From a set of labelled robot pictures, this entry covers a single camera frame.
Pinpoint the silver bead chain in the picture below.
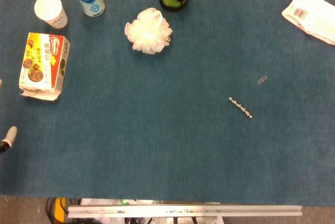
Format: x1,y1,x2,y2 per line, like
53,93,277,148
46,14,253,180
228,96,253,120

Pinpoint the blue felt table mat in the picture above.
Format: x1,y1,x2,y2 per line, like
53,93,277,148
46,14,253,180
0,0,335,206

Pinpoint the pale pink bath pouf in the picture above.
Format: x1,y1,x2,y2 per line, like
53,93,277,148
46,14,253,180
124,7,173,55

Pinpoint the red yellow cookie box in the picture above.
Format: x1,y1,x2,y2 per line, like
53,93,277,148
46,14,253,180
18,32,71,102

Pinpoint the white paper cup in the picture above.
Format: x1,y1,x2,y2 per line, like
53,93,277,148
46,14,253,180
34,0,69,29

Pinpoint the yellow device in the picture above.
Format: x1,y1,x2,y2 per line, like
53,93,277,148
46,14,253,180
53,197,69,222

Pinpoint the white plastic wipes package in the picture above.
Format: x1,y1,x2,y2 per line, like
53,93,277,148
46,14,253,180
281,0,335,46

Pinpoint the aluminium profile rail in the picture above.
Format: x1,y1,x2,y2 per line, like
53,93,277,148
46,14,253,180
67,204,303,219

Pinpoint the black cable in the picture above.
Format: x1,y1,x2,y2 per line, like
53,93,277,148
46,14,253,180
46,197,57,222

